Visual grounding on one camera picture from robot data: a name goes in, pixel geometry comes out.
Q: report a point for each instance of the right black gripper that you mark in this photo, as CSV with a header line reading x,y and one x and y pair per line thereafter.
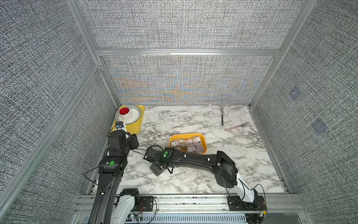
x,y
154,170

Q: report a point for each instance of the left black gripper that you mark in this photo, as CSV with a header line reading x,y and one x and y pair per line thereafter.
x,y
134,141

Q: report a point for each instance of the yellow plastic storage box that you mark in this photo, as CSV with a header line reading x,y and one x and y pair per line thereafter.
x,y
186,142

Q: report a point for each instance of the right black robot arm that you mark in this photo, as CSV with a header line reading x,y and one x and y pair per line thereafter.
x,y
220,165

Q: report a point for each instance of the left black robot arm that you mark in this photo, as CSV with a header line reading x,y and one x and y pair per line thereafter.
x,y
110,170

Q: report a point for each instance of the yellow flat tray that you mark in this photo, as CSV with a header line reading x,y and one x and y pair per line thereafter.
x,y
133,128

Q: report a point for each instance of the white patterned bowl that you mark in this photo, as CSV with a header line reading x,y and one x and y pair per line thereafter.
x,y
135,114

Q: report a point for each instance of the white cup red inside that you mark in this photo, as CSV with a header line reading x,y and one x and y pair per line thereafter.
x,y
124,112

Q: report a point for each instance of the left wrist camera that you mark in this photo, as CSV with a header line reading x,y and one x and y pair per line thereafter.
x,y
120,125

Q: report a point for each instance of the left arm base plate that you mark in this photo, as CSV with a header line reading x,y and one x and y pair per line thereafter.
x,y
145,204

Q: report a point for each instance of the green handled fork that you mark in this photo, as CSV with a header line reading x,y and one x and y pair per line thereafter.
x,y
222,115

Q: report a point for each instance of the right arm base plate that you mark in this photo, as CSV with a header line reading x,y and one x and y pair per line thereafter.
x,y
235,204

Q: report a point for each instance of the pink handled fork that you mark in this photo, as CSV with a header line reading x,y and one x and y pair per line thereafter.
x,y
238,126

